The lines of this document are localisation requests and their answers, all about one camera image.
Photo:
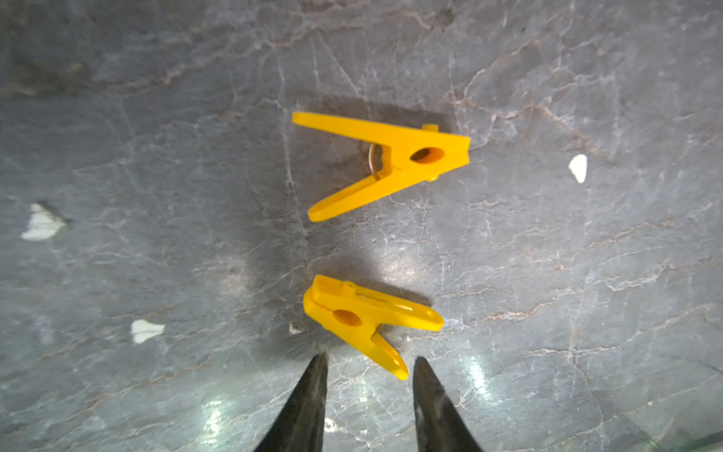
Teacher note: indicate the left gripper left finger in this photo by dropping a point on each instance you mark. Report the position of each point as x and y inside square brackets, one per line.
[300, 424]

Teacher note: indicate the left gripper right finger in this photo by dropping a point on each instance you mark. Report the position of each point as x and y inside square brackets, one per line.
[438, 425]

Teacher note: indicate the yellow clothespin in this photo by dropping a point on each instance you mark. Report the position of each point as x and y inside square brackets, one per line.
[355, 314]
[409, 157]

